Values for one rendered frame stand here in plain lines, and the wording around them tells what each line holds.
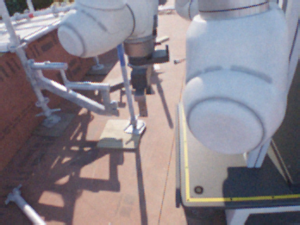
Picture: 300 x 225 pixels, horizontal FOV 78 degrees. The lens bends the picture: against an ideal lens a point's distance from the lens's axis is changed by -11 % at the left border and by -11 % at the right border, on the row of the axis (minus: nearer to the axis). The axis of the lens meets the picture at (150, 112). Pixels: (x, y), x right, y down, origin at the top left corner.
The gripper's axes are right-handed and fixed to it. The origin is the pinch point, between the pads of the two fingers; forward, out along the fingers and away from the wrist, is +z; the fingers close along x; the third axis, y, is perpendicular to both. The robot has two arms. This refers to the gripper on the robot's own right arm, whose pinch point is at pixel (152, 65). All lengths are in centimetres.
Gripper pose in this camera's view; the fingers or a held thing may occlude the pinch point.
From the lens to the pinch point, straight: 95.6
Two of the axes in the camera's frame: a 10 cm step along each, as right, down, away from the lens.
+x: 0.9, -6.1, 7.9
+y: 9.9, -0.2, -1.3
